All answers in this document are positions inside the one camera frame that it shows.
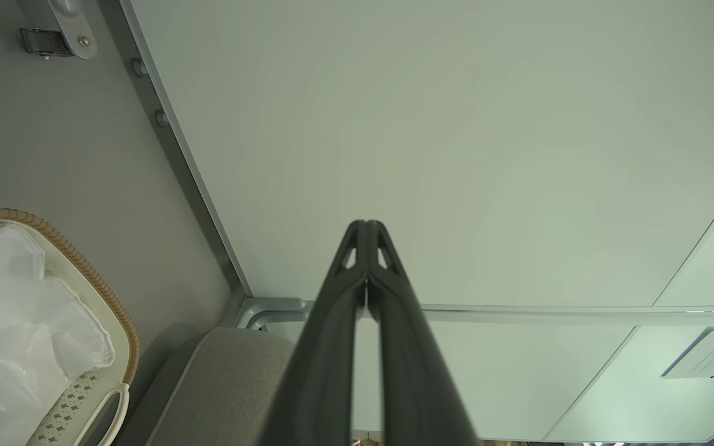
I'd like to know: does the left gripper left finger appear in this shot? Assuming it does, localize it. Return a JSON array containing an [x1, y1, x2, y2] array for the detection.
[[257, 219, 368, 446]]

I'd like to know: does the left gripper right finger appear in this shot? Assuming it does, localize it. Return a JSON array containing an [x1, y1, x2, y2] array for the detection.
[[366, 220, 480, 446]]

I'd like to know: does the cream basket with wicker rim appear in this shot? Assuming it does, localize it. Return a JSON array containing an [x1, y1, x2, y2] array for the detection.
[[0, 208, 141, 446]]

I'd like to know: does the grey fabric sofa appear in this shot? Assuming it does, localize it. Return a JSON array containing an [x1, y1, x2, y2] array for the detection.
[[112, 326, 359, 446]]

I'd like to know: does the white paper sign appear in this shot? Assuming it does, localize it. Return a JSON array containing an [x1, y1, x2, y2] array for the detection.
[[661, 326, 714, 380]]

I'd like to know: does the white mesh cloth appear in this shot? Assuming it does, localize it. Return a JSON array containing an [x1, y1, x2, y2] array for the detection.
[[0, 221, 116, 446]]

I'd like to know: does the grey metal partition foot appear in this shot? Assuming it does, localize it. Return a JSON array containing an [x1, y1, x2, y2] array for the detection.
[[46, 0, 99, 61]]

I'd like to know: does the black caster wheel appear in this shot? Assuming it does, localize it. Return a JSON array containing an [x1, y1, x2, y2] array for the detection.
[[19, 27, 76, 60]]

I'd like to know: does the grey double partition post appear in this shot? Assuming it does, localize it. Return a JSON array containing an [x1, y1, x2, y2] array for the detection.
[[236, 296, 315, 330]]

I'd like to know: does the plain grey partition rail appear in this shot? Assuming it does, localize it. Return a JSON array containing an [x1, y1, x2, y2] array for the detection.
[[420, 302, 714, 328]]

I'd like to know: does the grey partition rail with bolts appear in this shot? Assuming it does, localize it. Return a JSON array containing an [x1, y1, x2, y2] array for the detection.
[[98, 0, 253, 299]]

